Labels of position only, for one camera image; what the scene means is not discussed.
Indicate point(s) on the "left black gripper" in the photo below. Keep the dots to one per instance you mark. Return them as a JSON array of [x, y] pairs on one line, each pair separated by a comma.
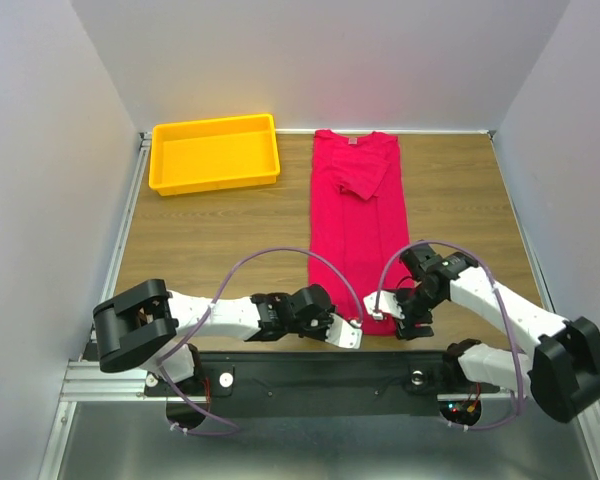
[[327, 321]]

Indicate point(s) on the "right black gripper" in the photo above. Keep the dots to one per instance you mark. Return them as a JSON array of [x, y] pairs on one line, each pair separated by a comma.
[[405, 329]]

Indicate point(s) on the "red t shirt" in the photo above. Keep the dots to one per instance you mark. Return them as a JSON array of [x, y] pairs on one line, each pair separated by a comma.
[[358, 216]]

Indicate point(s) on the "yellow plastic tray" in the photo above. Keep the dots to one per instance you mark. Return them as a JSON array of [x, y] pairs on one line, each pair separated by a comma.
[[213, 154]]

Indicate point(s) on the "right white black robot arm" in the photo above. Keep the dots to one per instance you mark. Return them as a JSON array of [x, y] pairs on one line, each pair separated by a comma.
[[552, 360]]

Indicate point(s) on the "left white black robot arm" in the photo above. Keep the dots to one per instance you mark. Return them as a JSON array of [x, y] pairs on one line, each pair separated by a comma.
[[142, 327]]

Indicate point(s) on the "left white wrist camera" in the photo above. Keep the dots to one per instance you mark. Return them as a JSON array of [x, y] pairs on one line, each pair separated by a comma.
[[343, 333]]

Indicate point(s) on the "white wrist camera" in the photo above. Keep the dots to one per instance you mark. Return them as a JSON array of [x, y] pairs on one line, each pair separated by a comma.
[[343, 333], [383, 303]]

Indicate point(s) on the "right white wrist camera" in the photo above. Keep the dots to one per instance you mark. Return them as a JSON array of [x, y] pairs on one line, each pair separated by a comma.
[[383, 303]]

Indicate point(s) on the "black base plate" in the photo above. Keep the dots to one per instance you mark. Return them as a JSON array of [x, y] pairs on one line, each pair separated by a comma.
[[322, 384]]

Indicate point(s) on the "aluminium frame rail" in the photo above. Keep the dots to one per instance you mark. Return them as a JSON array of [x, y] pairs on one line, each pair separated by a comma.
[[82, 381]]

